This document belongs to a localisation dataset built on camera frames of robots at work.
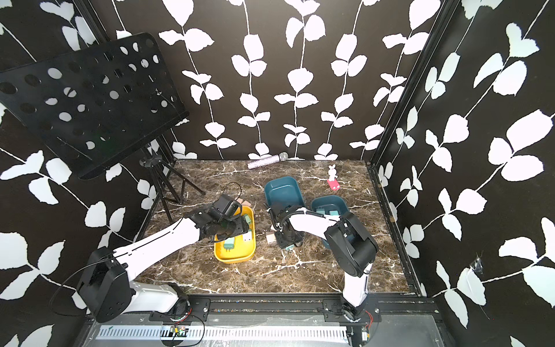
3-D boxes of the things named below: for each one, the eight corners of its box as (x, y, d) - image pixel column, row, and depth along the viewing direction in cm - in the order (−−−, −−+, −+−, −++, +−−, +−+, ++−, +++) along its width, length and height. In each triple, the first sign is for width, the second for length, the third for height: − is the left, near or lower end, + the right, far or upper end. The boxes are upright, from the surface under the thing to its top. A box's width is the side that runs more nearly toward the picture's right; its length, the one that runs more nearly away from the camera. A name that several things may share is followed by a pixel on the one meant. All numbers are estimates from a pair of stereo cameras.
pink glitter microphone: (248, 170, 118) (248, 165, 115) (247, 165, 120) (246, 160, 118) (288, 160, 123) (288, 156, 120) (286, 156, 125) (286, 151, 123)
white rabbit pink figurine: (330, 191, 111) (333, 180, 104) (325, 176, 117) (328, 165, 110) (337, 190, 111) (341, 179, 104) (331, 175, 118) (335, 164, 111)
